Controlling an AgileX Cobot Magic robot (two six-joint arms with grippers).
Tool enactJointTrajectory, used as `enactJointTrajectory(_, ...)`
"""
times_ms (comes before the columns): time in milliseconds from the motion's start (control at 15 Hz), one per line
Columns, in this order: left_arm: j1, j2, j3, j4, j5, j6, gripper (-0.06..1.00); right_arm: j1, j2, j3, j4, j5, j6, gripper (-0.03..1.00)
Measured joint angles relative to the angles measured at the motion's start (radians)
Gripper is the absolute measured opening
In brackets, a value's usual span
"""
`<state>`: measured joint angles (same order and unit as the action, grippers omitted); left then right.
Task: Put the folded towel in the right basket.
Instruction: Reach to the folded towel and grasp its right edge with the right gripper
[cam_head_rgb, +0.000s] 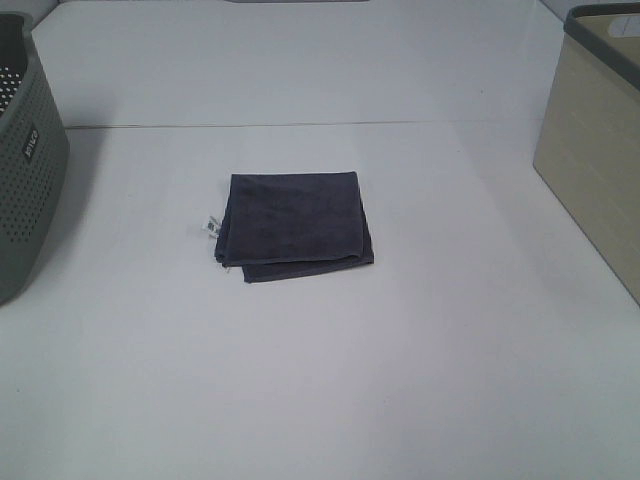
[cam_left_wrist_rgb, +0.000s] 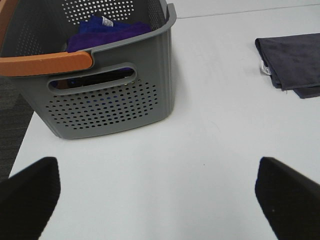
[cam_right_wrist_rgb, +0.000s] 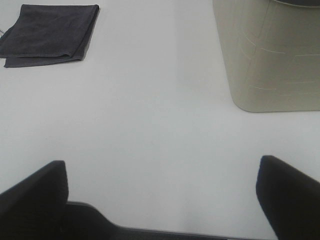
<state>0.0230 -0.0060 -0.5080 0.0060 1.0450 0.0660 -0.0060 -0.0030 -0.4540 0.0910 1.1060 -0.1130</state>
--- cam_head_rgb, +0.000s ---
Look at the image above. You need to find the grey perforated plastic basket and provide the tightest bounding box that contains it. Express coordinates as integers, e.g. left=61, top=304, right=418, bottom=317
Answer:
left=1, top=12, right=70, bottom=303

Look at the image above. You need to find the dark grey towel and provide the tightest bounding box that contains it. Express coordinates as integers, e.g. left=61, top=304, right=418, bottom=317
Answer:
left=203, top=171, right=374, bottom=283

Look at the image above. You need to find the beige plastic storage bin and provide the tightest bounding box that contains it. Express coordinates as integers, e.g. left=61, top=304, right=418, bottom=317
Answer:
left=533, top=2, right=639, bottom=299

